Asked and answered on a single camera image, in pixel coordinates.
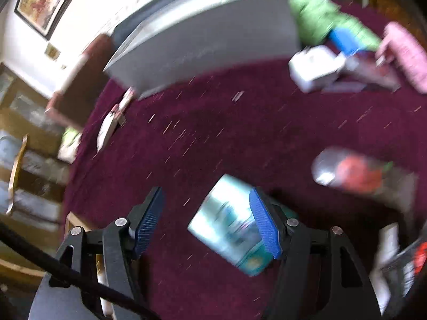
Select black cable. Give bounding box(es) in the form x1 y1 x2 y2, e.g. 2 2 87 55
0 222 161 320

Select maroon tablecloth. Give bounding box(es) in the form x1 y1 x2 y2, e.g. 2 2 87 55
62 0 427 320

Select white car key fob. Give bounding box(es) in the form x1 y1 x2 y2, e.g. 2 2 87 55
96 105 121 152

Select silver can with red label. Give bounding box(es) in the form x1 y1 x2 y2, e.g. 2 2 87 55
311 147 417 212

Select wooden glass-door cabinet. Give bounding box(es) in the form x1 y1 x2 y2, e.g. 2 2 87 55
0 63 72 274

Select pink beaded keychain charm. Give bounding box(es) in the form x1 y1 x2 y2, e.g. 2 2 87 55
118 87 136 110

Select black leather chair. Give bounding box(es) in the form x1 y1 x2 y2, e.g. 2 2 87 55
110 17 144 52

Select small gold framed picture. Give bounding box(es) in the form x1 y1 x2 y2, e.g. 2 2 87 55
45 43 61 61

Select blue object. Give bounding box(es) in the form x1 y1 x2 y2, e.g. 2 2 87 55
329 27 364 55

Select white packet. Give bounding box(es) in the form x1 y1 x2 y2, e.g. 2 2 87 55
370 222 401 307

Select grey box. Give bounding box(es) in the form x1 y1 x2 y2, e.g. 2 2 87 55
103 0 302 100

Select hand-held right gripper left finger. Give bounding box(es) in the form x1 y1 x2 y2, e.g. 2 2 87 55
48 186 166 320

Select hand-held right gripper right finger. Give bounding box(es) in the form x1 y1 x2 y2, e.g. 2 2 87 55
248 187 382 320

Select cardboard box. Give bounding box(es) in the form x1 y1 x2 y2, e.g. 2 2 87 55
63 211 112 319

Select wooden chair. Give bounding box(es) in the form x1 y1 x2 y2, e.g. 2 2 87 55
6 135 70 215

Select pink cloth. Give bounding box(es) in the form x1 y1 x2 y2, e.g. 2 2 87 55
375 22 427 94

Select small white box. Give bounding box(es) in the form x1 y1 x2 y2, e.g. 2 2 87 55
288 45 346 93

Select green and white patterned cushion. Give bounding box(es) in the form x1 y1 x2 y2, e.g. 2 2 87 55
57 127 82 164

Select brown armchair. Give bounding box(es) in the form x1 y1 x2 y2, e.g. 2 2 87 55
45 33 117 130

